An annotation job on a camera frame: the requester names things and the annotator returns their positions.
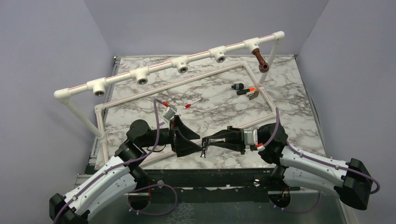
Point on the chrome metal faucet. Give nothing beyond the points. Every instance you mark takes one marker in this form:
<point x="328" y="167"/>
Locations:
<point x="205" y="143"/>

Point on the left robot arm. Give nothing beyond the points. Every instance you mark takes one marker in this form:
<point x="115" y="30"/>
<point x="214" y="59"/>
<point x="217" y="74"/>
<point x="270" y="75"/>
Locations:
<point x="122" y="173"/>

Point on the white PVC pipe frame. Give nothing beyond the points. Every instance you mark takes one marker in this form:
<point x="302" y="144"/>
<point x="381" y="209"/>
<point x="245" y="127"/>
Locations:
<point x="175" y="72"/>

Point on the black round faucet fitting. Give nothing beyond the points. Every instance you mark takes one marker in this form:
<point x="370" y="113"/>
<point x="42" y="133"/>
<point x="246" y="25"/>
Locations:
<point x="238" y="86"/>

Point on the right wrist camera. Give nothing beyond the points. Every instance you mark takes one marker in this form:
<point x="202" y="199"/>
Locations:
<point x="253" y="138"/>

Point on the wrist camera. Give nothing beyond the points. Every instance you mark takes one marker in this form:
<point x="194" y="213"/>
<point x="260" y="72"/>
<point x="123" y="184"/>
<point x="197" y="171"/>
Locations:
<point x="169" y="113"/>
<point x="253" y="138"/>

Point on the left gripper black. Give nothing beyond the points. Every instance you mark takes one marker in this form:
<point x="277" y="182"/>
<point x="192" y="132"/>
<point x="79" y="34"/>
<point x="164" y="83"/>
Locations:
<point x="182" y="146"/>

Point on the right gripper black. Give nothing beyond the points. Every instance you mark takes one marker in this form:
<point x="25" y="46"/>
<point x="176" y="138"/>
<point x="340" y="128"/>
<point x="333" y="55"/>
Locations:
<point x="234" y="139"/>

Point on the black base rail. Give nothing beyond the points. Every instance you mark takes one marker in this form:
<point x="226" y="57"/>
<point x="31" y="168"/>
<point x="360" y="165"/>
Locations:
<point x="209" y="186"/>

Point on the brown plastic faucet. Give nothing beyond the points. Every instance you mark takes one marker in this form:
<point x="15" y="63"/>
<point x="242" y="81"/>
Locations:
<point x="263" y="65"/>

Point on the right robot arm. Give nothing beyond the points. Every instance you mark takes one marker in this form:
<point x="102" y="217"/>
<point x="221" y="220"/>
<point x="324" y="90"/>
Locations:
<point x="349" y="180"/>

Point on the white red marker pen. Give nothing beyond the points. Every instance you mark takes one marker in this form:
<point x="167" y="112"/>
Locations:
<point x="192" y="103"/>

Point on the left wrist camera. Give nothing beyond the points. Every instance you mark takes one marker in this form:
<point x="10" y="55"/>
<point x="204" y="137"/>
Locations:
<point x="169" y="113"/>

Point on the black orange faucet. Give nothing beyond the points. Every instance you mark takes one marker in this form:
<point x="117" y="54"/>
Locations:
<point x="251" y="93"/>

